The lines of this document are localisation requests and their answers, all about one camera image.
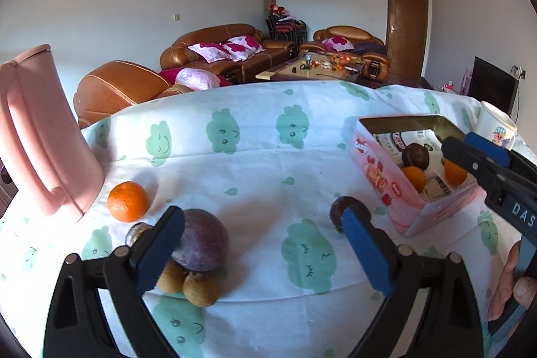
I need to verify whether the small dark passion fruit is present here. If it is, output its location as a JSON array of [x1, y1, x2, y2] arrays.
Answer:
[[329, 196, 372, 234]]

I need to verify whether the purple blanket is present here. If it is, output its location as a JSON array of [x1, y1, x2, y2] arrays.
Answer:
[[352, 41, 387, 54]]

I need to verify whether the large purple passion fruit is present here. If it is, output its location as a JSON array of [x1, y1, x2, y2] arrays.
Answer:
[[171, 209, 230, 273]]

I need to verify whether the person's right hand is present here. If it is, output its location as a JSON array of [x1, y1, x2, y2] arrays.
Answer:
[[488, 243, 537, 322]]

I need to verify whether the small brown mangosteen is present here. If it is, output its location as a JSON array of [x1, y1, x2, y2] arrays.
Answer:
[[125, 224, 152, 247]]

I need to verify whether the pink floral pillow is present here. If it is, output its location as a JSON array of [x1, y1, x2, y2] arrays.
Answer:
[[235, 35, 266, 50], [188, 43, 233, 63], [221, 41, 255, 62], [322, 37, 354, 52]]

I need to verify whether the brown leather armchair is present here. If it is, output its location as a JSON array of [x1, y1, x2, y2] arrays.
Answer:
[[73, 60, 194, 129], [299, 26, 392, 84]]

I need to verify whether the brown longan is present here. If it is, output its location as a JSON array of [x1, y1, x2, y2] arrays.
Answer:
[[156, 259, 185, 294], [183, 272, 222, 306]]

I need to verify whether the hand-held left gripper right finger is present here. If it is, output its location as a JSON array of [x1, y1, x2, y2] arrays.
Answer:
[[341, 204, 489, 358]]

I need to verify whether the brown wooden door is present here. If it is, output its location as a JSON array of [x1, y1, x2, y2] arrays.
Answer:
[[386, 0, 429, 80]]

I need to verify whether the white printed paper cup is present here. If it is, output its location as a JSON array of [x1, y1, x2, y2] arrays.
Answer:
[[475, 101, 519, 151]]

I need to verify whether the black television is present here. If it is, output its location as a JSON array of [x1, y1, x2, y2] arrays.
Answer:
[[466, 56, 517, 117]]

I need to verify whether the cloud print tablecloth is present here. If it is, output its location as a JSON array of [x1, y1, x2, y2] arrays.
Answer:
[[0, 80, 537, 358]]

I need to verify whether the orange mandarin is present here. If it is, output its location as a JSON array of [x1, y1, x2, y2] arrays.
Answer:
[[444, 159, 468, 187], [107, 181, 149, 223], [402, 166, 426, 193]]

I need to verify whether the pink tin box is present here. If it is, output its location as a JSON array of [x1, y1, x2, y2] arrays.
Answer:
[[351, 115, 489, 237]]

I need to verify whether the wooden coffee table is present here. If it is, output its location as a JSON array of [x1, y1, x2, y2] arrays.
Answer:
[[255, 54, 365, 83]]

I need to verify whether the brown leather sofa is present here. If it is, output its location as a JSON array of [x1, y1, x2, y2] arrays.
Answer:
[[160, 23, 296, 84]]

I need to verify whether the pink plastic kettle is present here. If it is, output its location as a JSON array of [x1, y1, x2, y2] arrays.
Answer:
[[0, 44, 105, 224]]

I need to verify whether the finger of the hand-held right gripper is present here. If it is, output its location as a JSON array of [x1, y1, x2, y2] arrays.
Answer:
[[441, 137, 510, 193], [465, 132, 537, 185]]

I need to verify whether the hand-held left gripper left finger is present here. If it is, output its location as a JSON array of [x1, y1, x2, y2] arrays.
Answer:
[[43, 206, 186, 358]]

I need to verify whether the stack of dark chairs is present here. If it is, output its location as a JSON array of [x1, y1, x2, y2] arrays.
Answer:
[[265, 12, 309, 46]]

